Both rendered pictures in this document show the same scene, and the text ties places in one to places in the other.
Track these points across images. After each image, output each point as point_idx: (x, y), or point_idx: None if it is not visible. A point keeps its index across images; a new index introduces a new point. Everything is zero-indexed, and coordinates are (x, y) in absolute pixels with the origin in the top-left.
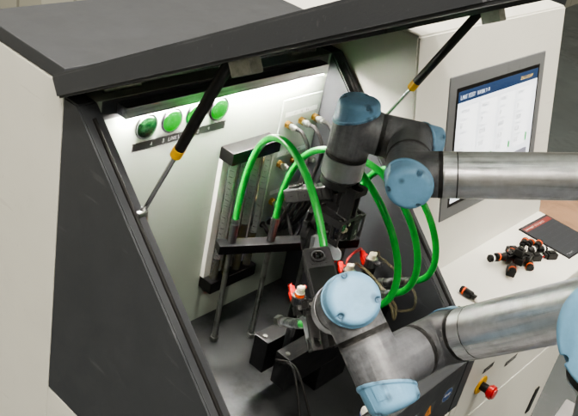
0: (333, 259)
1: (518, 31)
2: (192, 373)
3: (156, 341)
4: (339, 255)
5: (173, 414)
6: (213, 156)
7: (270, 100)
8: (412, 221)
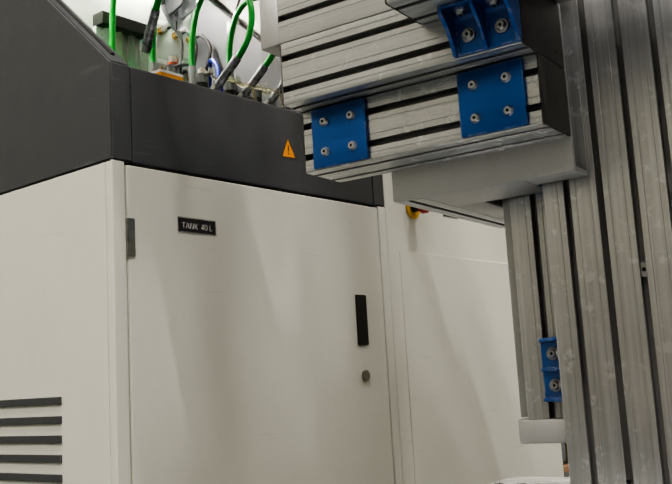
0: (191, 11)
1: None
2: None
3: (12, 5)
4: (194, 3)
5: (33, 57)
6: (86, 22)
7: None
8: None
